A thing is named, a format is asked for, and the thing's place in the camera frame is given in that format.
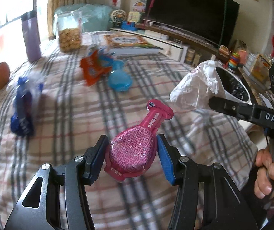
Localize purple bottle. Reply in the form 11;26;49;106
21;11;41;63

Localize white bin with black liner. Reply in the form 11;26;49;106
215;66;251;104

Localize blue toy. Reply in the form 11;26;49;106
121;21;137;31

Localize stacking ring toy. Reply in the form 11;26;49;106
228;52;240;72

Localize wooden television riser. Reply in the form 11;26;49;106
136;23;220;49

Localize white television cabinet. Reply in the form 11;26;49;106
110;27;200;64

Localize colourful book box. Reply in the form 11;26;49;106
104;34;162;54

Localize colourful cardboard box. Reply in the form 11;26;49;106
250;54;273;82

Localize white plastic bag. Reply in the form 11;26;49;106
170;61;220;111

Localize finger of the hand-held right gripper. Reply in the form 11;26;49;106
208;98;257;124

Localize glass balcony door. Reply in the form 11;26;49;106
0;0;48;60

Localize white ferris wheel toy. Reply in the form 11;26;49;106
110;10;125;28

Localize pink plastic pouch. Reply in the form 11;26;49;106
103;99;174;181

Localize orange snack packet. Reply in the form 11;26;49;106
80;50;112;86

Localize green stick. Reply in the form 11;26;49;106
220;0;227;46

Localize marble counter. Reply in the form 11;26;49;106
238;66;274;106

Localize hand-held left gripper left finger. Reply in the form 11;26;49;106
4;135;109;230

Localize blue plastic pouch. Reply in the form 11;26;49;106
108;60;132;92

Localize round colourful sign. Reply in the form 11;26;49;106
132;0;147;12

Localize clear cookie jar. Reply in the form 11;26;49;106
54;11;83;52

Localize blue snack packet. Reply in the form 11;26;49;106
10;77;44;137

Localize person's right hand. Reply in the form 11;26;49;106
254;147;274;199

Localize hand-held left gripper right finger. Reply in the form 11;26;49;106
156;134;258;230

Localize black flat television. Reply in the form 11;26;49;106
145;0;240;48

